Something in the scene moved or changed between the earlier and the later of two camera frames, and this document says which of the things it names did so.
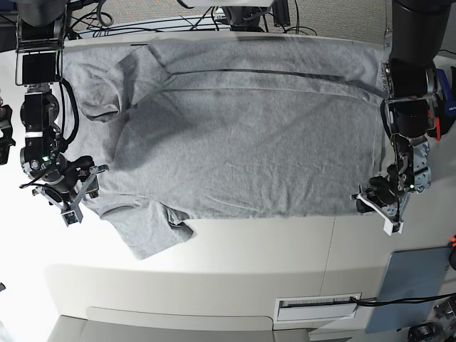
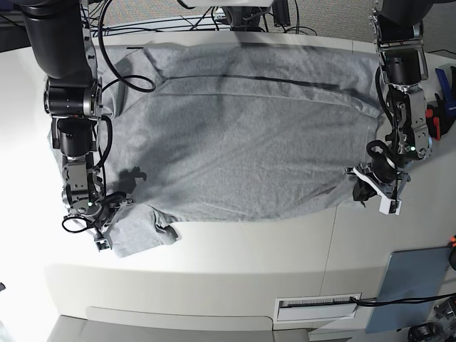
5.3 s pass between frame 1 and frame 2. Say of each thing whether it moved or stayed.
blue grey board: stayed
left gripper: moved
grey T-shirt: stayed
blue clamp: stayed
